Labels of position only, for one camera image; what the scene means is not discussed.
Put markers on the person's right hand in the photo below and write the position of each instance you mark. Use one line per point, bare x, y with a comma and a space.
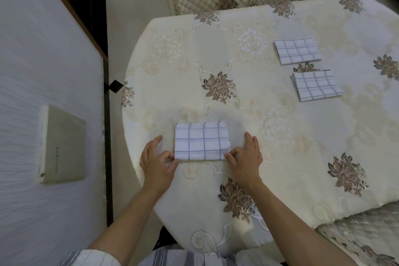
247, 166

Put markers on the person's left hand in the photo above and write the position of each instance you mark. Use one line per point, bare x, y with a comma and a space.
156, 167

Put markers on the person's right thumb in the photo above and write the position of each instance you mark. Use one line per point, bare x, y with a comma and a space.
230, 159

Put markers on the person's left thumb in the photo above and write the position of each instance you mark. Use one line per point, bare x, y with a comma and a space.
172, 164

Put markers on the white checked cloth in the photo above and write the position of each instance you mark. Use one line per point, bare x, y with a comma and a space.
297, 51
202, 141
316, 85

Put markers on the person's left forearm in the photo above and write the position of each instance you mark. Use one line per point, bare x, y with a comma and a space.
131, 219

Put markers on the person's right forearm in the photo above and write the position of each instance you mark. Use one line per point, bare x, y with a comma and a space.
286, 222

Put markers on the cream floral tablecloth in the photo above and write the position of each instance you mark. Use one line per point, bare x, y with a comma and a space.
280, 138

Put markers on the black baseboard strip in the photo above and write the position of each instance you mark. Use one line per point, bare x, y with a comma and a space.
108, 150

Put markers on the beige wall box cover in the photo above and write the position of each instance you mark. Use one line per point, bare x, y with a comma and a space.
64, 147

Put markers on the dark wooden door frame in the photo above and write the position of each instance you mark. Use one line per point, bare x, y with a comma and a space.
84, 0

